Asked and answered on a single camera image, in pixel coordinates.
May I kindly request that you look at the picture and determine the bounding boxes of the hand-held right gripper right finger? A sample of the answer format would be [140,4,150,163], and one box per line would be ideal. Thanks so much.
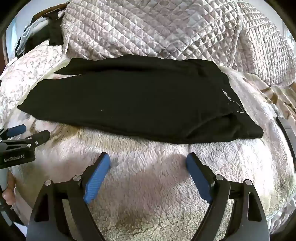
[186,152,270,241]

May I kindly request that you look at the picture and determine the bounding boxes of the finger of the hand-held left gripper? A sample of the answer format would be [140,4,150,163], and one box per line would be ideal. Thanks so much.
[5,130,51,151]
[0,124,27,139]

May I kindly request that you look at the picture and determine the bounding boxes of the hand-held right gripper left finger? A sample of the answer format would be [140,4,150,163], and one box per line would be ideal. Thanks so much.
[27,152,112,241]

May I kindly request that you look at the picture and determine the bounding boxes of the black pants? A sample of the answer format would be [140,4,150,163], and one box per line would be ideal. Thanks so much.
[17,54,264,145]

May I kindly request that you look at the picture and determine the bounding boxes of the person's left hand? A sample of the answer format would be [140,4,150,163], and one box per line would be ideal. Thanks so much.
[2,171,16,207]

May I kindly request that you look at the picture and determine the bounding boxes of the fleece floral blanket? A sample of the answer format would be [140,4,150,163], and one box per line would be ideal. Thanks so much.
[0,65,296,241]

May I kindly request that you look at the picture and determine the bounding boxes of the quilted floral pillow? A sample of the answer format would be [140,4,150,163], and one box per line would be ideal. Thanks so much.
[0,39,71,127]

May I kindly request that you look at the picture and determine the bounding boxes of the pile of dark clothes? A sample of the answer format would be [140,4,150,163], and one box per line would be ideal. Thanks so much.
[19,18,49,55]

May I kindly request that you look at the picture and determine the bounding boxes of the black flat phone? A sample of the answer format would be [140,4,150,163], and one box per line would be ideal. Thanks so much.
[276,116,296,168]

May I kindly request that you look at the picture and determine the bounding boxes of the dark hanging garment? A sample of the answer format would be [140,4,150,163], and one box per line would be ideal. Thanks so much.
[45,17,65,46]

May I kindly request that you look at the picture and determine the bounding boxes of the quilted floral blanket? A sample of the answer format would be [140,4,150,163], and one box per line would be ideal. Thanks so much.
[60,0,295,87]

